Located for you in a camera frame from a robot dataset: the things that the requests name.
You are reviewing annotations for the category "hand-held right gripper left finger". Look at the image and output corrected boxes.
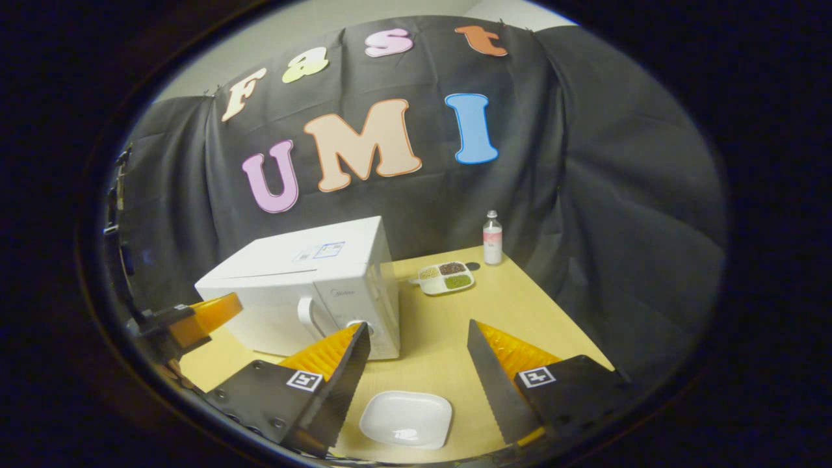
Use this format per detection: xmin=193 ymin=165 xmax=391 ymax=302
xmin=205 ymin=322 xmax=371 ymax=459

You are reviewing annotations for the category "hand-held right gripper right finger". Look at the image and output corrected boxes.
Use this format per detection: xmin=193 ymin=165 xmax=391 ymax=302
xmin=467 ymin=318 xmax=628 ymax=449

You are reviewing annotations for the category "white microwave oven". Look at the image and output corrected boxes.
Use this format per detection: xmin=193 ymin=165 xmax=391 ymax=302
xmin=195 ymin=216 xmax=402 ymax=360

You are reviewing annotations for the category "white square plate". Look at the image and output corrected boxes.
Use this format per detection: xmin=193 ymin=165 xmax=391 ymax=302
xmin=359 ymin=390 xmax=453 ymax=450

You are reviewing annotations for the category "white divided dish with grains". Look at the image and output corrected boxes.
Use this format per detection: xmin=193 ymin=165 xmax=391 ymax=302
xmin=409 ymin=261 xmax=475 ymax=296

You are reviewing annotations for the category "small bottle with pink label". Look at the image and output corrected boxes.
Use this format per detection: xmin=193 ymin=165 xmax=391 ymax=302
xmin=482 ymin=210 xmax=504 ymax=266

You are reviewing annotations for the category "black backdrop cloth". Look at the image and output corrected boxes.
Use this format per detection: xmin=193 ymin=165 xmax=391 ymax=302
xmin=104 ymin=16 xmax=727 ymax=391

